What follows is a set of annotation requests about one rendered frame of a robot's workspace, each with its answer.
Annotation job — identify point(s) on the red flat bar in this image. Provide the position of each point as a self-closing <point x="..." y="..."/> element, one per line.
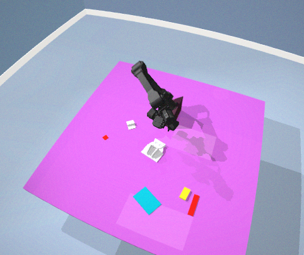
<point x="193" y="205"/>

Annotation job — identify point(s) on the yellow rectangular block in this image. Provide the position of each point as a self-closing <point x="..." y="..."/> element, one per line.
<point x="184" y="193"/>

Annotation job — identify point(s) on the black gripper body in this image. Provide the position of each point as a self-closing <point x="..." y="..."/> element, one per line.
<point x="151" y="114"/>

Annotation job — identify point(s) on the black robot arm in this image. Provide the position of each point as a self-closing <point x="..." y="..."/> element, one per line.
<point x="158" y="97"/>

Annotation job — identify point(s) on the cyan rectangular plate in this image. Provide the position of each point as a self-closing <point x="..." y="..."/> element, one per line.
<point x="147" y="200"/>

